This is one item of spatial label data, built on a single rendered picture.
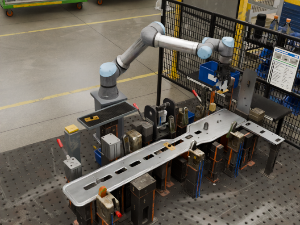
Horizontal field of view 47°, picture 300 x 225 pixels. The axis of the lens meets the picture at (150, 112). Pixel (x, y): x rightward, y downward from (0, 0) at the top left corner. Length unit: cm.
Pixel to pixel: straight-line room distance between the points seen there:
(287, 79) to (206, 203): 110
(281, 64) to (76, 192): 171
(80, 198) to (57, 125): 247
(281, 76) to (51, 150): 180
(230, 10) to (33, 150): 270
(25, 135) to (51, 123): 34
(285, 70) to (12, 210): 207
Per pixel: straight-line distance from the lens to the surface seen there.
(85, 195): 189
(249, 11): 429
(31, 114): 458
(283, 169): 271
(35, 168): 258
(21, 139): 415
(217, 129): 243
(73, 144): 213
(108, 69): 242
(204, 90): 248
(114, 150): 207
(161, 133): 238
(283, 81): 276
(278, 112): 271
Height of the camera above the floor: 232
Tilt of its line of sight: 31 degrees down
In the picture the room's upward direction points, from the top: 2 degrees clockwise
